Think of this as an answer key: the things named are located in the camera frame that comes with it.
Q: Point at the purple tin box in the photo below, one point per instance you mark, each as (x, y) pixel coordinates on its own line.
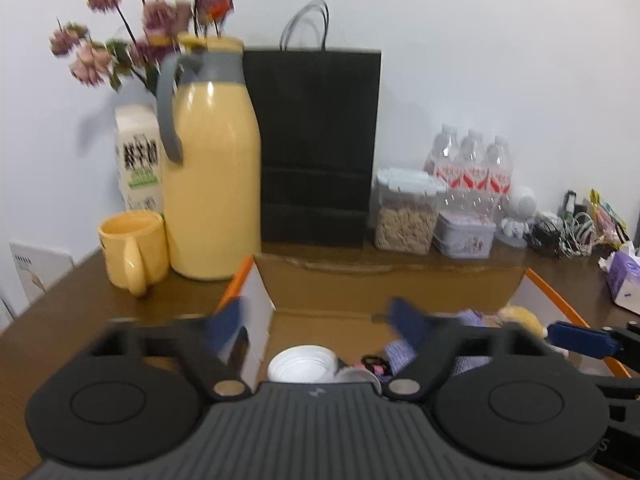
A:
(462, 235)

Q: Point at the purple tissue pack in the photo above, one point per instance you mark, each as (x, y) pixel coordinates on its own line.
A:
(625, 280)

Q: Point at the yellow mug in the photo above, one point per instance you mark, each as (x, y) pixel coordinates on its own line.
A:
(130, 250)

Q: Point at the clear food container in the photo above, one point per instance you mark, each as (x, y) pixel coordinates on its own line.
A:
(405, 215)

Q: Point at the white milk carton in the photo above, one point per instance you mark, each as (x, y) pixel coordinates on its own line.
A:
(140, 160)

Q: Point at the yellow white plush toy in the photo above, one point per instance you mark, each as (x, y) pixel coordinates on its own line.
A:
(520, 317)

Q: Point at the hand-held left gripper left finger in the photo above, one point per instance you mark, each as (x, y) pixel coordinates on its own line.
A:
(227, 327)

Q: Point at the white round lid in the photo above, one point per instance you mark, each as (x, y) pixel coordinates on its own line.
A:
(300, 365)

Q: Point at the black paper bag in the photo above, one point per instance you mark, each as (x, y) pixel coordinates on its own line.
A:
(315, 135)

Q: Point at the colourful snack packet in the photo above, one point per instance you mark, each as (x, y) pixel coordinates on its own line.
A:
(607, 215)

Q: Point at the white desk calendar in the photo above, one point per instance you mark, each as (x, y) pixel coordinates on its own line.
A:
(40, 270)

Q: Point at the silver round tin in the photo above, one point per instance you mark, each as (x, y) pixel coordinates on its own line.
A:
(357, 379)

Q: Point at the yellow thermos jug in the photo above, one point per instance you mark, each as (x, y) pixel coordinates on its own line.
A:
(215, 175)

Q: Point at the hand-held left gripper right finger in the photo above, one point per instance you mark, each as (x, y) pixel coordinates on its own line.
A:
(407, 322)

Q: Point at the white robot toy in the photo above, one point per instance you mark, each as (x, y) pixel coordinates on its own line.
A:
(520, 210)

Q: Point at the dried pink flower bouquet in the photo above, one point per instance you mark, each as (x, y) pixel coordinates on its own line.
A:
(155, 15)

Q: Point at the red cardboard box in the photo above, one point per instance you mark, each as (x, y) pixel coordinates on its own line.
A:
(350, 285)

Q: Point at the purple knitted cloth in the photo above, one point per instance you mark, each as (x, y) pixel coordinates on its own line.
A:
(470, 320)

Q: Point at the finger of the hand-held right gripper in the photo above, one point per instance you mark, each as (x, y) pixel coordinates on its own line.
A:
(580, 340)

